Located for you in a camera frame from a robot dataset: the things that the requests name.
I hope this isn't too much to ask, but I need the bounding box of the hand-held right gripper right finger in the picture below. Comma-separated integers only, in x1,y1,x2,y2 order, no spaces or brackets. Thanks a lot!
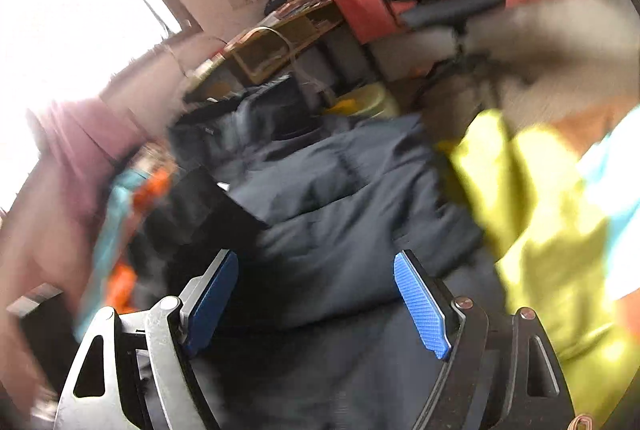
393,250,576,430

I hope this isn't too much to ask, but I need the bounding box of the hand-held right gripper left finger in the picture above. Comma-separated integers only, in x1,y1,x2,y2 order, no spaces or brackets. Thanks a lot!
54,249,240,430

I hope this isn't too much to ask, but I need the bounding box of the navy padded jacket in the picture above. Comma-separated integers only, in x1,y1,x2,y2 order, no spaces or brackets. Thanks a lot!
127,77,506,430

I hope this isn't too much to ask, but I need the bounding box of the multicolour striped blanket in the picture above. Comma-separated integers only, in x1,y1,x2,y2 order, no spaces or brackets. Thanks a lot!
75,102,640,430

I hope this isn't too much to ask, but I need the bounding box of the pink hanging cloth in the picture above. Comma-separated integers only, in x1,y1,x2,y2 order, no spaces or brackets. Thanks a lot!
0,97,171,416

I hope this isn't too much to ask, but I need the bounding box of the yellow basin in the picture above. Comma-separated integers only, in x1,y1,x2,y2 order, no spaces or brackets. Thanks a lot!
322,84,396,118

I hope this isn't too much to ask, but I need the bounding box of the bright window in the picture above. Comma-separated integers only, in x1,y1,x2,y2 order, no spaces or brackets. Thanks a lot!
0,0,187,211

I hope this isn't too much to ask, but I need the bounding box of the stack of colourful books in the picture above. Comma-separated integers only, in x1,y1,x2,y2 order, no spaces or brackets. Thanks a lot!
272,0,333,18

